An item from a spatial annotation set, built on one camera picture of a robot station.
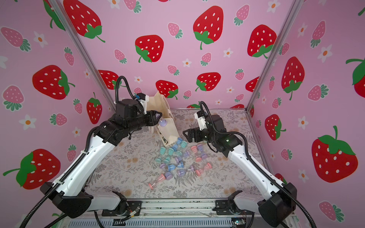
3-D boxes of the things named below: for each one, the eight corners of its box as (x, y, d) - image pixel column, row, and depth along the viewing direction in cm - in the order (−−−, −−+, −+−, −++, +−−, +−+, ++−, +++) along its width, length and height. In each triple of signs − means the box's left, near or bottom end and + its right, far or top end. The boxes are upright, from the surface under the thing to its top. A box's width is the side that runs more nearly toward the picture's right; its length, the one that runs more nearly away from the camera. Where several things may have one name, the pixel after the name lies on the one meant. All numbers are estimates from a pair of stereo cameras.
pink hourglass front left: (151, 190, 82) (150, 188, 79) (148, 186, 83) (147, 184, 81) (166, 179, 86) (165, 177, 83) (163, 175, 88) (163, 173, 85)
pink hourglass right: (198, 177, 87) (198, 175, 84) (195, 172, 89) (195, 170, 86) (211, 168, 90) (212, 166, 87) (208, 164, 92) (208, 161, 89)
